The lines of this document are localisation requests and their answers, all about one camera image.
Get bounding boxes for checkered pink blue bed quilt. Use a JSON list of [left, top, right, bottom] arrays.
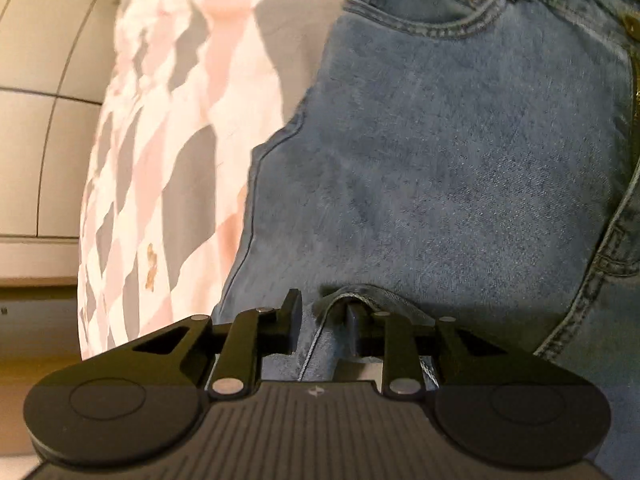
[[78, 0, 343, 359]]

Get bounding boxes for white wardrobe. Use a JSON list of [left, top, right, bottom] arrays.
[[1, 0, 119, 287]]

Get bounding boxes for blue denim jeans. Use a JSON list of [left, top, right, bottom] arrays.
[[214, 0, 639, 479]]

